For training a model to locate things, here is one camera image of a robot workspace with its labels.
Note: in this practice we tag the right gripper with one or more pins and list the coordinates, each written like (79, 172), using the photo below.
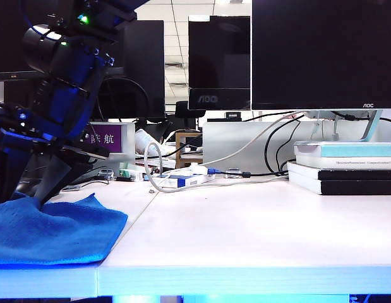
(62, 120)

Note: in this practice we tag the blue microfibre rag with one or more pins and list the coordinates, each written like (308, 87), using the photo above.
(56, 233)

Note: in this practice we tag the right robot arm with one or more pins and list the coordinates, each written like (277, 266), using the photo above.
(72, 66)

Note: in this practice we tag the small clear plastic item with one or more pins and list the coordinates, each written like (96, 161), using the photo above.
(105, 174)

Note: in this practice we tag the purple name sign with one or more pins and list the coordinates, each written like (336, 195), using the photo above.
(106, 139)

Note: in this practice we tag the green and white box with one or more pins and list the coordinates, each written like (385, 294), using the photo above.
(130, 175)

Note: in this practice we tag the white plastic bag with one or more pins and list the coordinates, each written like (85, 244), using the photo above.
(144, 140)

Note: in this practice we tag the wooden shelf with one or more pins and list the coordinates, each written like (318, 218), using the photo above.
(177, 148)

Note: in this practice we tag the blue and white box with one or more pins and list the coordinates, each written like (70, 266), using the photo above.
(185, 181)

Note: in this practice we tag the black monitor with black stand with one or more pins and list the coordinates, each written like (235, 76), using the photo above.
(9, 19)

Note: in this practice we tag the dark background monitor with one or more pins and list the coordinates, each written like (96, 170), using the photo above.
(144, 63)

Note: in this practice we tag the grey partition panel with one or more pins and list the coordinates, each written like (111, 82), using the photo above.
(230, 139)

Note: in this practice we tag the small black device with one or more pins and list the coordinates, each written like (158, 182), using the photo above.
(233, 115)

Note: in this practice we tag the small black AOC monitor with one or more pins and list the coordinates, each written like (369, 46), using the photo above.
(218, 57)

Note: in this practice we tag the white book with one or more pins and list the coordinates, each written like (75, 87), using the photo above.
(324, 162)

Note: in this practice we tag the large AOC monitor silver stand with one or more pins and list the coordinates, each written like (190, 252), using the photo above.
(309, 47)

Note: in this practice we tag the teal book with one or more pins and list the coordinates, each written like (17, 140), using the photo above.
(356, 151)

